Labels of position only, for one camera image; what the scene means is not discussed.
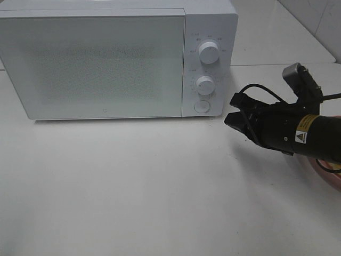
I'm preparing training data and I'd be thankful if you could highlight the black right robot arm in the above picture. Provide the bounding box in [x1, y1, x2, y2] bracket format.
[224, 93, 340, 163]

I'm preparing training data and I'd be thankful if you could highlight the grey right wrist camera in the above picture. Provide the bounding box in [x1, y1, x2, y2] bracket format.
[282, 62, 323, 103]

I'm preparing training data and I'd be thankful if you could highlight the white microwave door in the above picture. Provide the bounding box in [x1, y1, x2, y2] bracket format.
[1, 16, 184, 120]

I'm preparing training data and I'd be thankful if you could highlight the upper white control knob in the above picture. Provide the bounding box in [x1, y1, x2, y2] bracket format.
[198, 39, 220, 65]

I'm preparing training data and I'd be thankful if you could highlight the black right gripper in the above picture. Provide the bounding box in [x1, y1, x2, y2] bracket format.
[224, 92, 296, 155]

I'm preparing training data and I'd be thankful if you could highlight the round door release button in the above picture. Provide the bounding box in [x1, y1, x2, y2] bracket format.
[194, 100, 210, 114]

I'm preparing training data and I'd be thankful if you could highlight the pink round plate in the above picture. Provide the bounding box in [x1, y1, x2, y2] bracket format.
[292, 114, 340, 190]

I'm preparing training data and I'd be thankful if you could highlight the lower white timer knob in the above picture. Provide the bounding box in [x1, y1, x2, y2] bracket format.
[195, 76, 215, 95]

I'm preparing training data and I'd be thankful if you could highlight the black right camera cable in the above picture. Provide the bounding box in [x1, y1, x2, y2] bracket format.
[238, 84, 341, 177]

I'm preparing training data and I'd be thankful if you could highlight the white microwave oven body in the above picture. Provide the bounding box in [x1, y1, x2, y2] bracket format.
[1, 1, 238, 117]

